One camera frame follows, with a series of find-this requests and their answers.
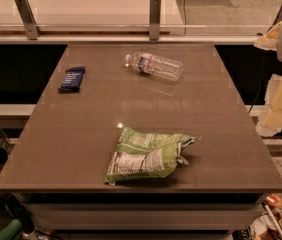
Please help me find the grey table drawer base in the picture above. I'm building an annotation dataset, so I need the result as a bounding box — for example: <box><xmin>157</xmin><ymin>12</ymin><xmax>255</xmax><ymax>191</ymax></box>
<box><xmin>14</xmin><ymin>202</ymin><xmax>263</xmax><ymax>234</ymax></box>

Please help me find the left metal railing bracket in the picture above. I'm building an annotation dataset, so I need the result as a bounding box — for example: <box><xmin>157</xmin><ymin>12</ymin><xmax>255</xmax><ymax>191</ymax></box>
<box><xmin>14</xmin><ymin>0</ymin><xmax>40</xmax><ymax>40</ymax></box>

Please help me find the clear plastic water bottle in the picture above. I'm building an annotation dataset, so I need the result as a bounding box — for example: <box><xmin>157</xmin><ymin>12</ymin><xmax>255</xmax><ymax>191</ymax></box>
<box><xmin>125</xmin><ymin>52</ymin><xmax>183</xmax><ymax>82</ymax></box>

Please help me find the green chip bag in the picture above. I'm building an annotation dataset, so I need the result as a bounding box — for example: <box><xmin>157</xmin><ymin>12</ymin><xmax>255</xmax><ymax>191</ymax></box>
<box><xmin>104</xmin><ymin>126</ymin><xmax>200</xmax><ymax>185</ymax></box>

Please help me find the wire basket with items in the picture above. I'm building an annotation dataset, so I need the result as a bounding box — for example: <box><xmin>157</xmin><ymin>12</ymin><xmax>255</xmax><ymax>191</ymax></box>
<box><xmin>248</xmin><ymin>193</ymin><xmax>282</xmax><ymax>240</ymax></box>

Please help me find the green cylinder object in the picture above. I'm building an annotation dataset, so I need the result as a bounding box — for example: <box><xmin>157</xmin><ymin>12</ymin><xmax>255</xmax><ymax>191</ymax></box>
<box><xmin>0</xmin><ymin>219</ymin><xmax>22</xmax><ymax>240</ymax></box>

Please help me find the dark blue snack bar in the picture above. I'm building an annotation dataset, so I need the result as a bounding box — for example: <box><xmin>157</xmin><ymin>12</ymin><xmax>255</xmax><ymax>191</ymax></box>
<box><xmin>58</xmin><ymin>66</ymin><xmax>85</xmax><ymax>93</ymax></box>

